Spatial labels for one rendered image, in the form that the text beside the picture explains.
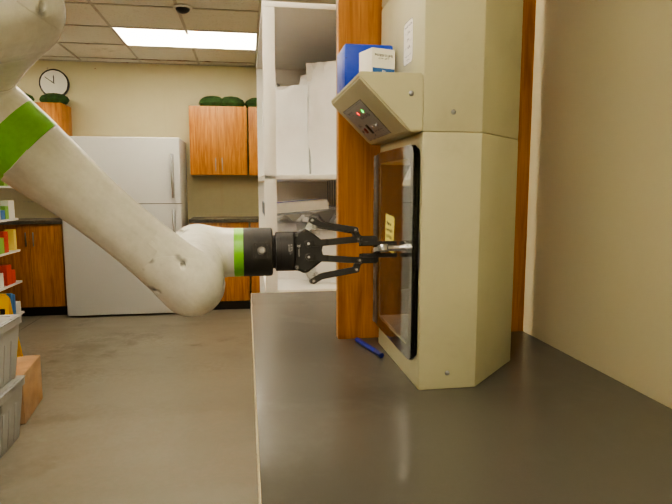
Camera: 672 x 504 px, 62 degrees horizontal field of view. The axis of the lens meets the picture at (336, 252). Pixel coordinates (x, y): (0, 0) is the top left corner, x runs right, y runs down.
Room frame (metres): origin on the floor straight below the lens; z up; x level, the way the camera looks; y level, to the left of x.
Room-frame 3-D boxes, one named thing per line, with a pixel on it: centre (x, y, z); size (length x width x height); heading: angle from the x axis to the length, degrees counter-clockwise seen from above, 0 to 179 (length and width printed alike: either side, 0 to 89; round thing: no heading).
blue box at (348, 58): (1.22, -0.06, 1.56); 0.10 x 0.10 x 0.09; 9
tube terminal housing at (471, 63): (1.18, -0.25, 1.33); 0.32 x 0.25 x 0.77; 9
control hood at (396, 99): (1.15, -0.07, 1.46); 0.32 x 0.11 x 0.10; 9
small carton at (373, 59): (1.10, -0.08, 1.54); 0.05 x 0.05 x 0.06; 27
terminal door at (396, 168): (1.15, -0.12, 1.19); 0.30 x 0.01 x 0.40; 8
